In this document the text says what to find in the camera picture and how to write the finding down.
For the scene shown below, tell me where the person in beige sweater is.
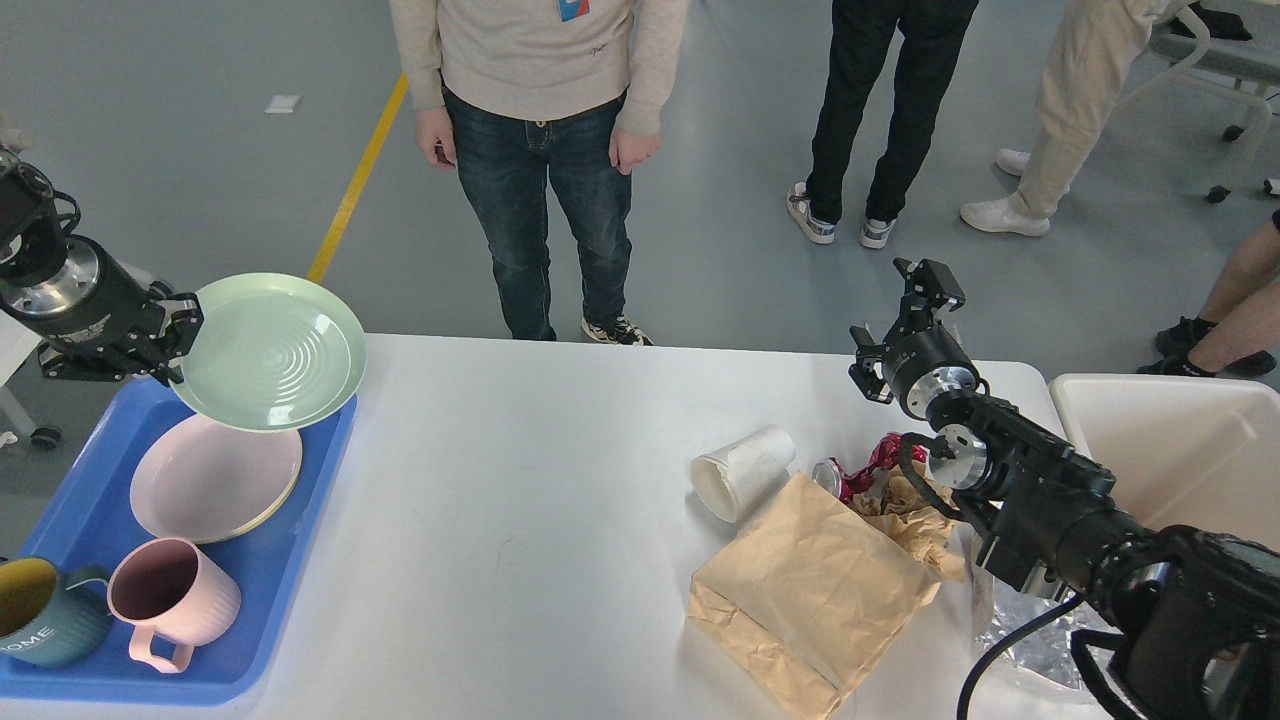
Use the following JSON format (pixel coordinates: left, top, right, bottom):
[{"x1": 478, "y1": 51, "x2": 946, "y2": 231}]
[{"x1": 389, "y1": 1, "x2": 689, "y2": 346}]

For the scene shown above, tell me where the person in white shirt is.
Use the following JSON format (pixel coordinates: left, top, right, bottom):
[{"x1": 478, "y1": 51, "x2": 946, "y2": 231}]
[{"x1": 1137, "y1": 211, "x2": 1279, "y2": 379}]

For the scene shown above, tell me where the teal mug yellow inside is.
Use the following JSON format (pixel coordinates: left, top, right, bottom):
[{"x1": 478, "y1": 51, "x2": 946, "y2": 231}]
[{"x1": 1, "y1": 557, "x2": 114, "y2": 667}]

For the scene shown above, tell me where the person in black trousers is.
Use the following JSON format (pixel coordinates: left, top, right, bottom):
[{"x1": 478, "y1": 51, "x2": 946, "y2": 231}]
[{"x1": 785, "y1": 0, "x2": 980, "y2": 249}]

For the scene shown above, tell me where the mint green plate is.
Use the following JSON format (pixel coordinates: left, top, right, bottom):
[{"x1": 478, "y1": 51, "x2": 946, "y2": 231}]
[{"x1": 172, "y1": 272, "x2": 369, "y2": 432}]

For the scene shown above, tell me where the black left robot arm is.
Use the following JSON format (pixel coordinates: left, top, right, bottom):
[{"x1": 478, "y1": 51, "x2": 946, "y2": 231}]
[{"x1": 1, "y1": 149, "x2": 204, "y2": 386}]

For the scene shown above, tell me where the pink ceramic plate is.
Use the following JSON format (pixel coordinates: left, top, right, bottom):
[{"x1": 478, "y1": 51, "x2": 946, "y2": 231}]
[{"x1": 129, "y1": 415, "x2": 303, "y2": 544}]

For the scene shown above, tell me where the brown paper bag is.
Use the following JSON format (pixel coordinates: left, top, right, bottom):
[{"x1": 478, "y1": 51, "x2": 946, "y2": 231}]
[{"x1": 687, "y1": 473, "x2": 945, "y2": 719}]

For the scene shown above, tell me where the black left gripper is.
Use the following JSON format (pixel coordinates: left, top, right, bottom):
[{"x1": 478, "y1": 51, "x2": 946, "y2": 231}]
[{"x1": 3, "y1": 238, "x2": 204, "y2": 387}]

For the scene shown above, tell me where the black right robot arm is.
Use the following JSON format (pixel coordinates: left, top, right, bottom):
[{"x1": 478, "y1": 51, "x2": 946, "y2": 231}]
[{"x1": 849, "y1": 258, "x2": 1279, "y2": 719}]

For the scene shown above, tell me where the white plastic bin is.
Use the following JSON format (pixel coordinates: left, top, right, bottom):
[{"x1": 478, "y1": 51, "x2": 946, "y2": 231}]
[{"x1": 1050, "y1": 373, "x2": 1279, "y2": 550}]

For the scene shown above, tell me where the crushed red soda can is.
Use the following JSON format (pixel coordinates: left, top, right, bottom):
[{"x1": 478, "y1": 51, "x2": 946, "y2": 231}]
[{"x1": 810, "y1": 433, "x2": 928, "y2": 516}]

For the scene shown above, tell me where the pink ribbed mug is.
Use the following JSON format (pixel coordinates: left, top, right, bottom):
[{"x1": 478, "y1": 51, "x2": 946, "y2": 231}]
[{"x1": 108, "y1": 537, "x2": 242, "y2": 674}]

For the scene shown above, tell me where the crumpled foil tray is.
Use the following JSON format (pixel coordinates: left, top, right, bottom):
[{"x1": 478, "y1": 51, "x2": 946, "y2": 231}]
[{"x1": 952, "y1": 525, "x2": 1115, "y2": 705}]

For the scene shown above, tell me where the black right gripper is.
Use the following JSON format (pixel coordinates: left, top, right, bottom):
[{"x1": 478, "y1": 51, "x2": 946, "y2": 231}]
[{"x1": 849, "y1": 258, "x2": 980, "y2": 420}]

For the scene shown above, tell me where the white paper cup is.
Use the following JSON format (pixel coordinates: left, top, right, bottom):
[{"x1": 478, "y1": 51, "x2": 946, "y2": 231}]
[{"x1": 690, "y1": 424, "x2": 796, "y2": 524}]

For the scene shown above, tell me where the small white side table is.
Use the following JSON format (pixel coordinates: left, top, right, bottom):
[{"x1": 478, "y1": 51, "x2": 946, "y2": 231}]
[{"x1": 0, "y1": 320, "x2": 61, "y2": 451}]

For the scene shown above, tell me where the blue plastic tray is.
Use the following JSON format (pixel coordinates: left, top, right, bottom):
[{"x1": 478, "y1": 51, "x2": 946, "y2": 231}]
[{"x1": 1, "y1": 380, "x2": 357, "y2": 719}]

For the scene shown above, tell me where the crumpled brown paper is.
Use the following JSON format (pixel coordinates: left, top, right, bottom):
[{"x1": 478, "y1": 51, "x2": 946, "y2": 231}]
[{"x1": 847, "y1": 468, "x2": 968, "y2": 582}]

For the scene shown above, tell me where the person in beige trousers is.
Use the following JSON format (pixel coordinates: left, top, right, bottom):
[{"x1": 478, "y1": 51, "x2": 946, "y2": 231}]
[{"x1": 960, "y1": 1, "x2": 1185, "y2": 237}]

